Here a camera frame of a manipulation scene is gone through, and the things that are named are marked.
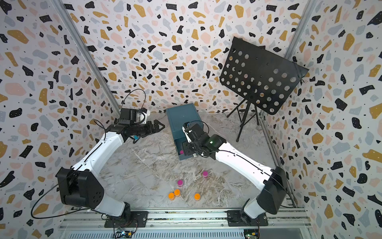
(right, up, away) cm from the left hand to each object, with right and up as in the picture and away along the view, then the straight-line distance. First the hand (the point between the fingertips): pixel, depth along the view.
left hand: (160, 127), depth 83 cm
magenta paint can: (+12, -14, +2) cm, 18 cm away
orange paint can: (+7, -37, -3) cm, 37 cm away
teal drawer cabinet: (+9, +7, +7) cm, 14 cm away
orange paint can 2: (+10, -35, -3) cm, 36 cm away
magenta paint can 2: (+11, -31, +1) cm, 33 cm away
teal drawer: (+9, -9, +6) cm, 14 cm away
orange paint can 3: (+20, -37, -4) cm, 42 cm away
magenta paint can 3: (+25, -27, +5) cm, 37 cm away
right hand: (+15, -9, -6) cm, 18 cm away
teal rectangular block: (-8, -5, -13) cm, 16 cm away
